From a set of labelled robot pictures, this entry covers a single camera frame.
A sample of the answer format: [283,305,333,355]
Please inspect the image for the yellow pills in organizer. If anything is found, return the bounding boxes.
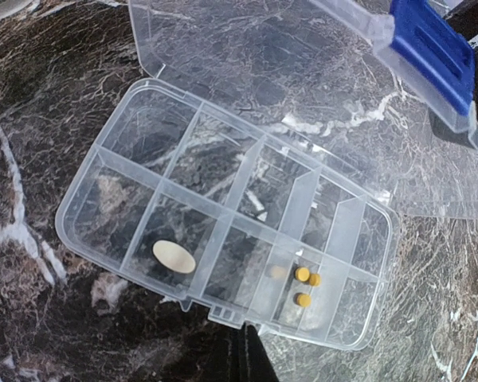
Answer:
[277,264,322,308]

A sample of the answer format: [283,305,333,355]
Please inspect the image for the blue box latch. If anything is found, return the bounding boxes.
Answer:
[390,0,475,115]

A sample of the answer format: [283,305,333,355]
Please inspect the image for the white pill in organizer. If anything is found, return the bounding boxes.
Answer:
[152,240,196,274]

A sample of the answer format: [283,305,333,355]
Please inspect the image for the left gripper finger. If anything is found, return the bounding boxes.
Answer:
[224,324,279,382]

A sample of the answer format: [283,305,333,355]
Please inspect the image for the clear plastic pill organizer box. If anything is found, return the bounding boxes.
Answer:
[55,1,478,350]

